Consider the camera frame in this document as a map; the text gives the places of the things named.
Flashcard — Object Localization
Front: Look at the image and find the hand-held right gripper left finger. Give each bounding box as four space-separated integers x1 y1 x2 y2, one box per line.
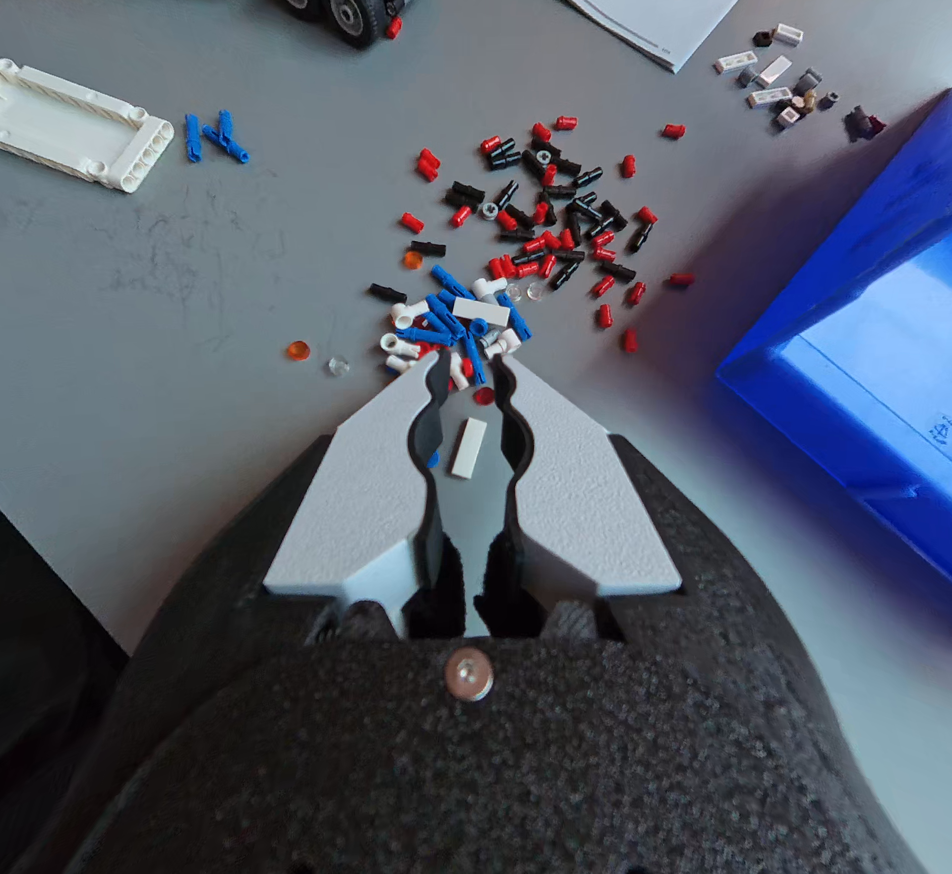
262 352 455 639

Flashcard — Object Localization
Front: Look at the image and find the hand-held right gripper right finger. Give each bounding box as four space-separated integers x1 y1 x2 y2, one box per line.
483 355 684 638

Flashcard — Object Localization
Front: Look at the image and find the pile of blue white connectors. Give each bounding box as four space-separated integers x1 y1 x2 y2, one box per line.
379 264 534 406

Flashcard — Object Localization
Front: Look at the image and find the white lego panel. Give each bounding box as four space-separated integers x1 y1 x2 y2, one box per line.
0 58 176 194

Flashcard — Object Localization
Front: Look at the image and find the white lego tile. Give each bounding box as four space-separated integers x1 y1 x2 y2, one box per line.
450 418 488 479
452 297 511 328

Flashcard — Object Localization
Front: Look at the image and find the pile of red black pins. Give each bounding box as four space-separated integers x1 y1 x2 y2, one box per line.
368 114 696 354

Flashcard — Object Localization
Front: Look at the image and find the blue plastic bin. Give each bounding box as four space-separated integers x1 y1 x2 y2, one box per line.
715 89 952 581

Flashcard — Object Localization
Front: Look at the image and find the pile of grey white pieces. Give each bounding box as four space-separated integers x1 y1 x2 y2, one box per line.
714 22 841 131

